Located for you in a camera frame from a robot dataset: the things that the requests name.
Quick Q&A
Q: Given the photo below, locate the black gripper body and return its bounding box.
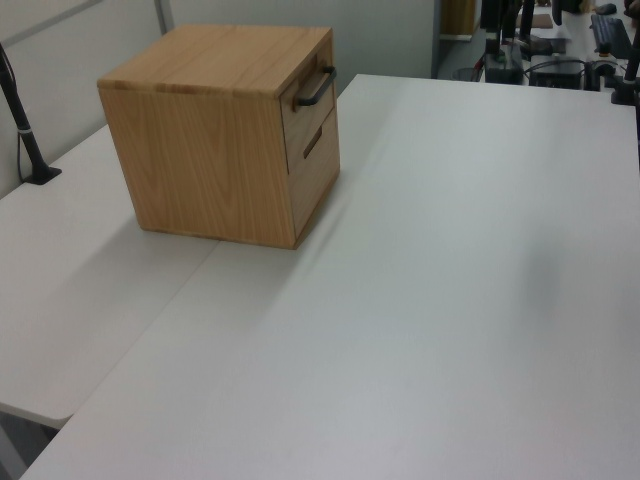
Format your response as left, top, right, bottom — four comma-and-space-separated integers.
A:
480, 0, 520, 31

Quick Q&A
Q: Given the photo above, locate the black metal bar drawer handle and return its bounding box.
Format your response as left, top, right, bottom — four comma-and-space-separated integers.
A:
291, 65, 338, 109

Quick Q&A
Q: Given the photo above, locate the oak drawer with bar handle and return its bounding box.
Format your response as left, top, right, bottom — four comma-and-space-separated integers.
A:
278, 39, 338, 176

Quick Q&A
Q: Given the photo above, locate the oak drawer with cutout slot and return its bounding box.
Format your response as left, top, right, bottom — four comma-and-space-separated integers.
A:
287, 108, 343, 240

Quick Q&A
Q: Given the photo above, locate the light oak wooden drawer cabinet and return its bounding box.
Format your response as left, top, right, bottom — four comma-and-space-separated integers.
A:
96, 24, 343, 251

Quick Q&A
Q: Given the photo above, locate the black desk stand with base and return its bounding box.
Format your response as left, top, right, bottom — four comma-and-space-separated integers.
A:
502, 0, 569, 57

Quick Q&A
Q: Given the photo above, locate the black device with green part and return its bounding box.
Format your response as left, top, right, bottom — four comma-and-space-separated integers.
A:
482, 49, 524, 84

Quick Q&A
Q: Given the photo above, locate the wooden partition panel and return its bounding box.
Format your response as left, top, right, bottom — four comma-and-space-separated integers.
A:
439, 0, 477, 37

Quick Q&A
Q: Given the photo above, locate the black box computer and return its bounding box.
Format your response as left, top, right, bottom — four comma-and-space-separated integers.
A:
528, 58, 587, 91

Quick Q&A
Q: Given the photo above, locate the black computer keyboard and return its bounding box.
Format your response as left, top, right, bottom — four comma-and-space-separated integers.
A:
589, 13, 635, 57

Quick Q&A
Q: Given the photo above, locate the black pole with flat foot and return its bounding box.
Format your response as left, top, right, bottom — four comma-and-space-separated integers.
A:
0, 42, 64, 187

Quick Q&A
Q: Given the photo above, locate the black bracket device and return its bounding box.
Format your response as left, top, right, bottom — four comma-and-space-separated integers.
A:
584, 59, 619, 94

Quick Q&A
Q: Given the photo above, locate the black clamp mount with pole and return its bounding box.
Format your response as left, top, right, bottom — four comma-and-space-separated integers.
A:
608, 0, 640, 107

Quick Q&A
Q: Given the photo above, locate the grey metal partition post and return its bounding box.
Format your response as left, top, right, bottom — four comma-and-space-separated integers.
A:
153, 0, 175, 35

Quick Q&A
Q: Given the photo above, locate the thin grey cable on pole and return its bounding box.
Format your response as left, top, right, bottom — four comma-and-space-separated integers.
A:
14, 130, 27, 184

